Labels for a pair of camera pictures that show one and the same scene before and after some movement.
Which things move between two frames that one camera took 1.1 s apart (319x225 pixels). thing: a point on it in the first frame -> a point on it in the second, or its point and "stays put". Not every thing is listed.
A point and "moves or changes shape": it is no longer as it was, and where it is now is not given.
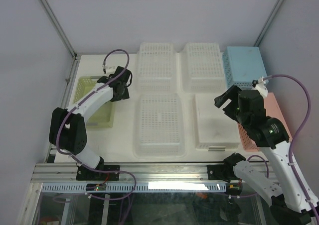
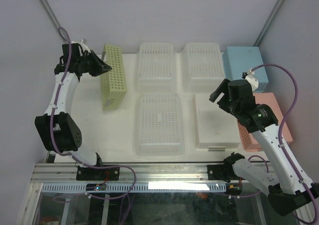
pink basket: (271, 109) stays put
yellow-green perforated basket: (101, 117) moves or changes shape
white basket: (214, 129) stays put
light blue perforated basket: (242, 65) stays put
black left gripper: (125, 96) -> (100, 66)
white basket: (157, 68) stays put
